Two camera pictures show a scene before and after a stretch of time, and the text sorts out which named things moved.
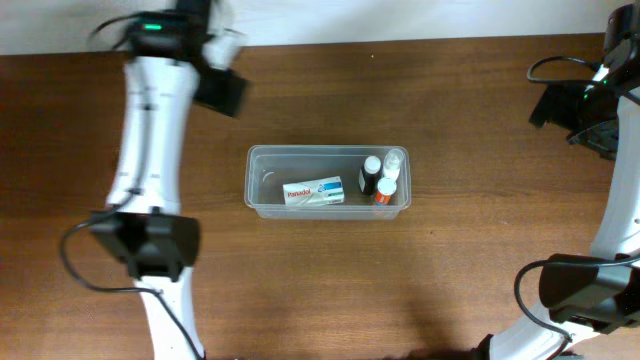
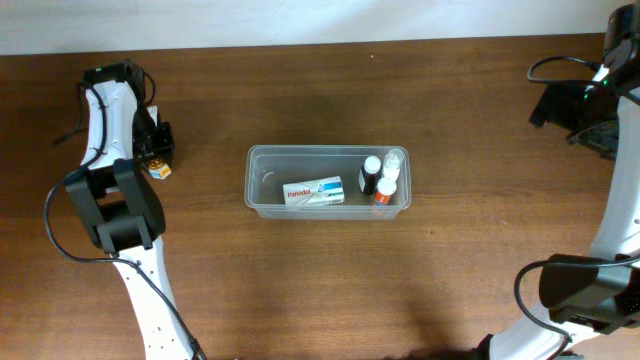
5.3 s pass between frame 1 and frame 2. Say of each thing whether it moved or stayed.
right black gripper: stayed
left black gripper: moved
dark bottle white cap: stayed
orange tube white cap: stayed
